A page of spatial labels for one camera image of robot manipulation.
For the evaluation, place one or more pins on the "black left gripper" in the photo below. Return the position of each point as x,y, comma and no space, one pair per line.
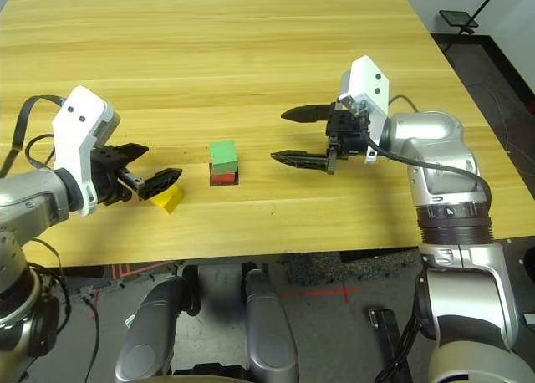
108,174

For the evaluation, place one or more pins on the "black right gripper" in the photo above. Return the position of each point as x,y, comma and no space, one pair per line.
347,134

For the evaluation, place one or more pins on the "yellow wooden block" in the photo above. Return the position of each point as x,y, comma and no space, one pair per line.
169,201

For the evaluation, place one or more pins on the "green wooden block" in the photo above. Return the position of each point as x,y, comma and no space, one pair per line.
223,157

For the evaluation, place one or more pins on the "red wooden block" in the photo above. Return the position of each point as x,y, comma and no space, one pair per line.
223,179

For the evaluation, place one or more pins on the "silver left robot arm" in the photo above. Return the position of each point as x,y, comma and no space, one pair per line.
29,203

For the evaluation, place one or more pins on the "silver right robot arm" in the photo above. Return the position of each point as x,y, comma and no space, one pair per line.
443,182

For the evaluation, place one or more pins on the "black support bar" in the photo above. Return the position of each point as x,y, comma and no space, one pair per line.
191,291

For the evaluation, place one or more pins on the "grey left robot leg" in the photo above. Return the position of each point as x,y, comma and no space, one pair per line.
150,333

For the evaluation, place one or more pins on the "grey robot leg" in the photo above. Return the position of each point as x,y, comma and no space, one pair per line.
269,333
150,333

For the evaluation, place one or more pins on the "black stand tray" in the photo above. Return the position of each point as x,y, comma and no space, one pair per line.
457,19

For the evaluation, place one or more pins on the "grey right robot leg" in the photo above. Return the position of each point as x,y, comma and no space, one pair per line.
269,333

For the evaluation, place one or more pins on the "black bar on floor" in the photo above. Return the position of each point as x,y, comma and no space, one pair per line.
386,328

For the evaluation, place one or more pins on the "beige robot torso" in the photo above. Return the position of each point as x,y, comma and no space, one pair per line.
209,374

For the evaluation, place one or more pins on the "black stand pole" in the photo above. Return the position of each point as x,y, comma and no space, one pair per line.
487,2

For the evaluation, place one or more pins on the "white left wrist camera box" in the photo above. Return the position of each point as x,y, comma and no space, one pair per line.
77,132

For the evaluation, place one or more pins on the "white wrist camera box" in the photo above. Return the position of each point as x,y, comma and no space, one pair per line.
77,132
368,86

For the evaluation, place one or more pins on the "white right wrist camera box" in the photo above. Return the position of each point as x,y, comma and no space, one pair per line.
368,86

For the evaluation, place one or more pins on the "small silver floor bracket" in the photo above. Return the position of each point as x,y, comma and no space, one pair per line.
129,321

